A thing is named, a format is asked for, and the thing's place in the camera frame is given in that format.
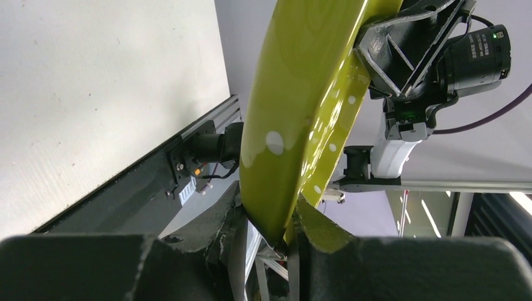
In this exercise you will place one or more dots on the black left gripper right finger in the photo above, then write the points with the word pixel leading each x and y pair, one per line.
pixel 326 262

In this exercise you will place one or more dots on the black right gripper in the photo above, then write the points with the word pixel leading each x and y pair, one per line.
pixel 418 71

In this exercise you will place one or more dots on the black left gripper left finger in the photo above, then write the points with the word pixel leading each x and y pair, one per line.
pixel 203 260

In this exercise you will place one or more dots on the green polka dot plate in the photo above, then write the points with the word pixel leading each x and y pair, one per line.
pixel 307 92

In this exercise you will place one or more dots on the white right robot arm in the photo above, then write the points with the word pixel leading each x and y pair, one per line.
pixel 379 166

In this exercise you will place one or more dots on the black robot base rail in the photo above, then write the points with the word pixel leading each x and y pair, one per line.
pixel 148 195

